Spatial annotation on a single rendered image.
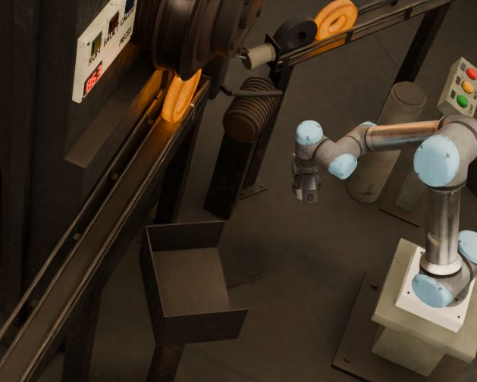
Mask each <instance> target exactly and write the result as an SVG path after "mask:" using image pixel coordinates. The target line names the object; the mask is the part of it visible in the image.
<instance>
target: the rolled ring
mask: <svg viewBox="0 0 477 382"><path fill-rule="evenodd" d="M201 72H202V69H200V70H198V71H197V72H196V74H195V75H194V76H193V77H192V78H191V79H189V80H188V81H185V82H184V81H181V80H179V79H178V78H177V75H175V76H174V79H173V80H172V82H171V85H170V87H169V90H168V93H167V95H166V97H165V102H164V104H163V109H162V117H163V118H164V119H165V120H167V121H170V122H172V123H176V122H177V121H178V120H179V119H180V118H181V117H182V115H183V114H184V112H185V111H186V109H187V107H188V105H189V103H190V101H191V99H192V97H193V94H194V92H195V91H196V88H197V85H198V82H199V78H200V75H201Z"/></svg>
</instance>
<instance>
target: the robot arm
mask: <svg viewBox="0 0 477 382"><path fill-rule="evenodd" d="M295 140H296V143H295V154H293V157H295V158H292V162H291V170H292V174H293V178H294V181H295V183H292V185H291V187H292V191H293V194H294V195H295V196H296V197H297V198H298V199H300V200H302V201H303V204H304V205H311V204H317V203H318V202H319V200H318V191H319V190H320V188H321V179H320V178H319V175H317V173H318V170H317V166H318V164H320V165H321V166H322V167H324V168H325V169H326V170H328V171H329V172H330V173H331V174H333V175H335V176H336V177H338V178H340V179H346V178H347V177H349V176H350V174H351V173H353V171H354V170H355V168H356V165H357V159H358V158H359V157H360V156H361V155H363V154H364V153H367V152H385V151H398V150H411V149H417V150H416V153H415V155H414V159H413V165H414V168H415V171H416V173H418V174H419V176H418V177H419V179H420V180H421V181H422V182H423V184H424V185H425V186H426V187H427V209H426V238H425V252H423V253H422V254H421V256H420V260H419V273H418V274H416V275H415V276H414V278H413V279H412V283H411V284H412V288H413V292H414V293H415V294H416V296H417V297H418V298H419V299H420V300H421V301H422V302H424V303H425V304H426V305H429V306H431V307H433V308H443V307H455V306H458V305H460V304H461V303H462V302H463V301H464V300H465V298H466V297H467V296H468V294H469V288H470V284H471V282H472V281H473V280H474V279H475V277H476V276H477V233H476V232H474V231H470V230H464V231H461V232H459V233H458V230H459V215H460V189H461V188H462V187H464V186H465V185H466V181H467V172H468V166H469V164H470V163H471V162H472V161H473V160H474V159H475V158H477V120H476V119H475V118H474V117H471V116H468V115H463V114H458V115H448V116H444V117H442V119H440V120H439V121H423V122H415V123H406V124H389V125H381V126H377V125H376V124H373V123H372V122H365V123H363V124H360V125H359V126H357V127H356V128H355V129H354V130H352V131H351V132H350V133H348V134H347V135H346V136H344V137H343V138H342V139H340V140H339V141H337V142H336V143H334V142H332V141H331V140H330V139H329V138H327V137H326V136H324V135H323V132H322V128H321V126H320V124H318V123H317V122H315V121H304V122H302V123H301V124H300V125H299V126H298V128H297V133H296V135H295Z"/></svg>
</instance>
